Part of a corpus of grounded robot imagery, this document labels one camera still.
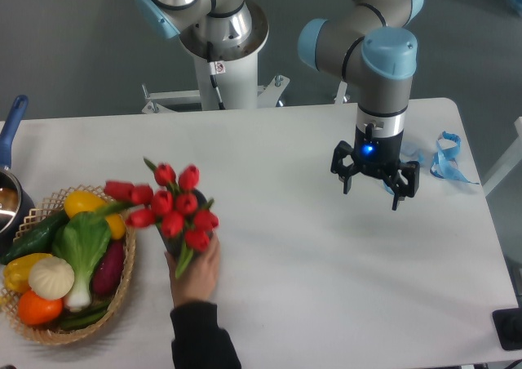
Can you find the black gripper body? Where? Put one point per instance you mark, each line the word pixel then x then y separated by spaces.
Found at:
pixel 375 155

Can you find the red tulip bouquet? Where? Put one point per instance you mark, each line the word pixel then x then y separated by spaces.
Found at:
pixel 137 198

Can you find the dark grey vase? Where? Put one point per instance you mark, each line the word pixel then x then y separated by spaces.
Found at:
pixel 185 221

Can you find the black sleeved forearm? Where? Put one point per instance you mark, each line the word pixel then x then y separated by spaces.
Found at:
pixel 199 341

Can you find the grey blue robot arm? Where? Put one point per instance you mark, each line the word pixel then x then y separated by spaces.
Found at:
pixel 371 49

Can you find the person's bare hand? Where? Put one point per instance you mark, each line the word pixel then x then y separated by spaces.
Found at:
pixel 199 279

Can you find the blue ribbon strip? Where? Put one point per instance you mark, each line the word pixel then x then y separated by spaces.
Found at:
pixel 442 164

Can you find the black device table edge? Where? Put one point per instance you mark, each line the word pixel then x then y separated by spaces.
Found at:
pixel 507 323

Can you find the purple sweet potato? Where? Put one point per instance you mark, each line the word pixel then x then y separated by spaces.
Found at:
pixel 108 274

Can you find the yellow bell pepper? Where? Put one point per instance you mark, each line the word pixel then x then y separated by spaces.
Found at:
pixel 80 201

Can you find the green bok choy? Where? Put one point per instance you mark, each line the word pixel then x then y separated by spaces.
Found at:
pixel 82 243

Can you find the woven bamboo basket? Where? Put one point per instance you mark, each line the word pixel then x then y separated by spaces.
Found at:
pixel 49 333

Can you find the green cucumber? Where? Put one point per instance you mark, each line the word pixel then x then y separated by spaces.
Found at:
pixel 37 239

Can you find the green beans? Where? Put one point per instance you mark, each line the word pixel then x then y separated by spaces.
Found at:
pixel 84 318

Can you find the white steamed bun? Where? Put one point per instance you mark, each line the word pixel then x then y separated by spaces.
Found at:
pixel 51 278

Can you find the yellow pepper lower left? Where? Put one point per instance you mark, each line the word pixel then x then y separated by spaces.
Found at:
pixel 16 273

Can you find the orange fruit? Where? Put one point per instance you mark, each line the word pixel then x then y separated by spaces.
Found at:
pixel 33 310

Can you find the white frame right edge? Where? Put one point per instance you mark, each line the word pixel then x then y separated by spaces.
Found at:
pixel 505 164

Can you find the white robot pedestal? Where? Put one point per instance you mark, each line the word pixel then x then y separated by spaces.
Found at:
pixel 225 56

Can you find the blue handled steel pot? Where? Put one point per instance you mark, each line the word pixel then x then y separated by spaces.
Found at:
pixel 15 202

